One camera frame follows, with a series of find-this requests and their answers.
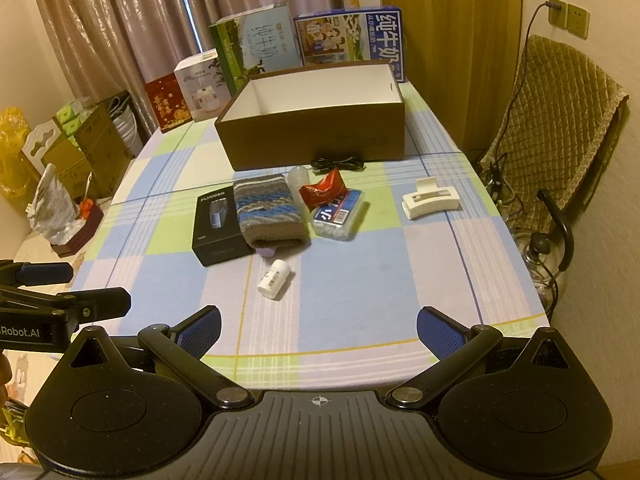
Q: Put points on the checkered tablecloth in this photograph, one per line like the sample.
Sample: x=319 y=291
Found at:
x=347 y=316

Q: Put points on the person's left hand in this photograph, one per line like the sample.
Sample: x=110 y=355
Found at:
x=5 y=377

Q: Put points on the green milk carton box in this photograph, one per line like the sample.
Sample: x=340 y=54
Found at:
x=255 y=42

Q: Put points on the wall power socket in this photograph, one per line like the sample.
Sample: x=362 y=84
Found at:
x=568 y=17

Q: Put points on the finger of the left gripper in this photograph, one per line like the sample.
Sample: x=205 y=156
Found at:
x=16 y=274
x=85 y=305

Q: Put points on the white pill bottle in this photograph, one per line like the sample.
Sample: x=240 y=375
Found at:
x=274 y=279

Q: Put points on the red snack packet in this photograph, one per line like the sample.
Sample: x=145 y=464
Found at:
x=330 y=187

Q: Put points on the red gift box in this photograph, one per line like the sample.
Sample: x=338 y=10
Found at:
x=167 y=101

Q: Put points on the white hair claw clip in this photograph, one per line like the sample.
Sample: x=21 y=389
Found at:
x=429 y=198

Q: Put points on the brown cardboard storage box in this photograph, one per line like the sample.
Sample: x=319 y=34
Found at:
x=294 y=117

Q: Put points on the tissue box with foil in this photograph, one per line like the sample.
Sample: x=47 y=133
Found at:
x=66 y=225

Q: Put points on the striped knitted sock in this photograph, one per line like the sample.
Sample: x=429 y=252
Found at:
x=267 y=214

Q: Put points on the pink curtain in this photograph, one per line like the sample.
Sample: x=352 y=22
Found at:
x=106 y=46

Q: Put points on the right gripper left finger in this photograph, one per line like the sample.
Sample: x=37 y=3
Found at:
x=177 y=353

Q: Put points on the black shaver box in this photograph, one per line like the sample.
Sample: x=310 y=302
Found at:
x=216 y=232

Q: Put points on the blue milk carton box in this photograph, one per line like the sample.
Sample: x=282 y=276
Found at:
x=353 y=35

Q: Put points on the brown cardboard boxes pile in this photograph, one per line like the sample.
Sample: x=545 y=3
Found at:
x=90 y=146

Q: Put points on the blue dental floss box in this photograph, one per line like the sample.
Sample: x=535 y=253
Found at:
x=338 y=218

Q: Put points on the quilted cushioned chair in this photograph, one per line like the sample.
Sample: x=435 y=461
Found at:
x=560 y=134

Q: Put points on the yellow plastic bag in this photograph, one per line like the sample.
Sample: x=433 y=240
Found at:
x=18 y=178

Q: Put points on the purple cream tube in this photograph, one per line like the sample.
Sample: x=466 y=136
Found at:
x=266 y=252

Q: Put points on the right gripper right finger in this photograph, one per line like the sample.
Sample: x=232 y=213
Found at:
x=458 y=349

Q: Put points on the wooden wardrobe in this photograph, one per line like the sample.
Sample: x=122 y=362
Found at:
x=461 y=55

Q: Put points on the clear plastic cup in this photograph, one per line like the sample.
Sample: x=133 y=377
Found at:
x=295 y=179

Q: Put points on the white humidifier box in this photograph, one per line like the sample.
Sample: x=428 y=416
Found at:
x=202 y=84

